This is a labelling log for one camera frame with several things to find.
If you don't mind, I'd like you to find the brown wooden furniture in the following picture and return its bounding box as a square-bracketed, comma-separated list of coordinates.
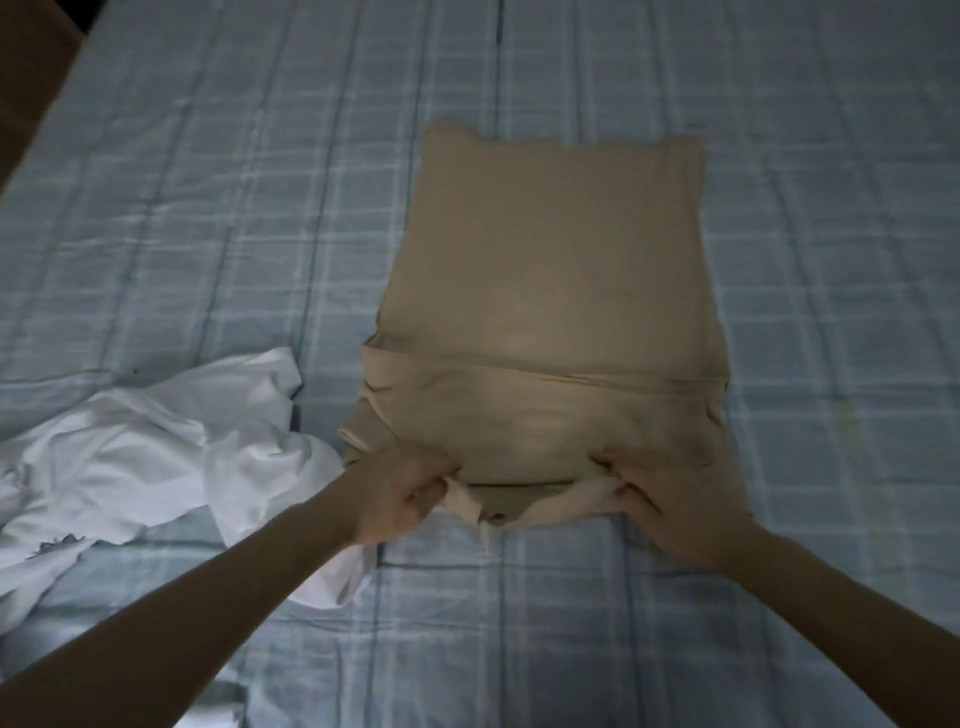
[0, 0, 85, 192]

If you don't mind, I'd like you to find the person's left hand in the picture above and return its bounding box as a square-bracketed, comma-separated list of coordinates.
[330, 446, 462, 548]

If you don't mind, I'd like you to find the person's right forearm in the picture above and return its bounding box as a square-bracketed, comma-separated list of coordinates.
[723, 525, 960, 728]

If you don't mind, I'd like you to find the person's left forearm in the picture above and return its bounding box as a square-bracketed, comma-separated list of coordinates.
[0, 489, 360, 728]

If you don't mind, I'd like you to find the white crumpled shirt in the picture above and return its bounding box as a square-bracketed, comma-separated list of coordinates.
[0, 346, 378, 635]

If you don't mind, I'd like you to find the person's right hand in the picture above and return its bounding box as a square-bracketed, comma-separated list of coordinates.
[590, 447, 759, 573]

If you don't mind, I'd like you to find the blue plaid bed sheet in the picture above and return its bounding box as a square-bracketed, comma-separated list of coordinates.
[0, 0, 960, 728]

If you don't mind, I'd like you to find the beige shirt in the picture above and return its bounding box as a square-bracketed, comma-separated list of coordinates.
[339, 123, 753, 532]

